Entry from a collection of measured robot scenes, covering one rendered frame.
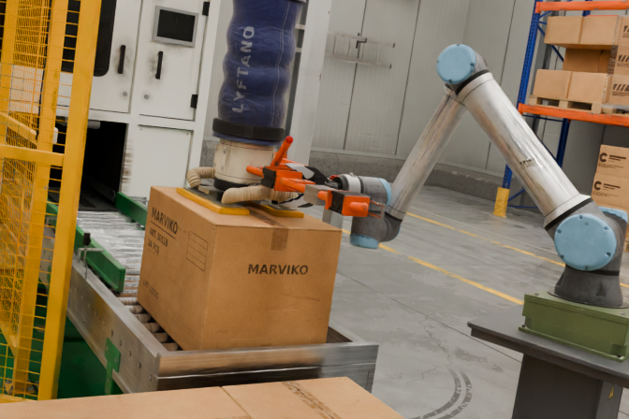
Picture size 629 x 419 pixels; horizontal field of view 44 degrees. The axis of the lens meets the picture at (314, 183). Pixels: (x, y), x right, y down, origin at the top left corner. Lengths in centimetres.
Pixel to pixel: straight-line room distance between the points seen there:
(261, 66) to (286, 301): 70
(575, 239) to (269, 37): 104
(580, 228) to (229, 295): 95
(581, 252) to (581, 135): 1011
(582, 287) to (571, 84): 852
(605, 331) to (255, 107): 117
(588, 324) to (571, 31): 882
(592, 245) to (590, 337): 27
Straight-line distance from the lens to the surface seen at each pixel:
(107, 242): 354
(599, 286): 233
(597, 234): 213
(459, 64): 225
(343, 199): 188
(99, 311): 261
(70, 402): 195
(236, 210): 227
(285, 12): 235
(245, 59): 234
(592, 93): 1051
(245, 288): 217
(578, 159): 1221
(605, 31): 1056
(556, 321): 228
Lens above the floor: 133
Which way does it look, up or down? 7 degrees down
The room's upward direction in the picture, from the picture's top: 8 degrees clockwise
